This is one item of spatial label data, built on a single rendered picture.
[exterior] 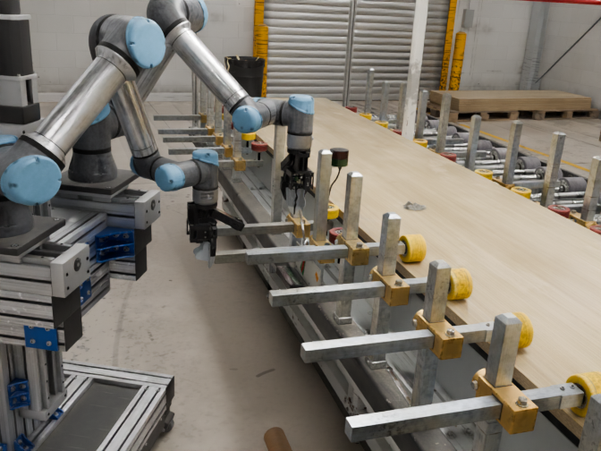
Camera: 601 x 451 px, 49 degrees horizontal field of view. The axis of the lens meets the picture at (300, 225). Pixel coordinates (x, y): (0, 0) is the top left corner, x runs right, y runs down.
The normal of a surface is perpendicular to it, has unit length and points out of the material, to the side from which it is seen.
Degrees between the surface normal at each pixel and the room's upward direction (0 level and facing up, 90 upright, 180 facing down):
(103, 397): 0
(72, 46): 90
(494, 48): 90
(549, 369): 0
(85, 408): 0
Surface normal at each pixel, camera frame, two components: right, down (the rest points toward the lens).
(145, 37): 0.82, 0.15
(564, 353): 0.06, -0.94
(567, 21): -0.94, 0.07
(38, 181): 0.68, 0.36
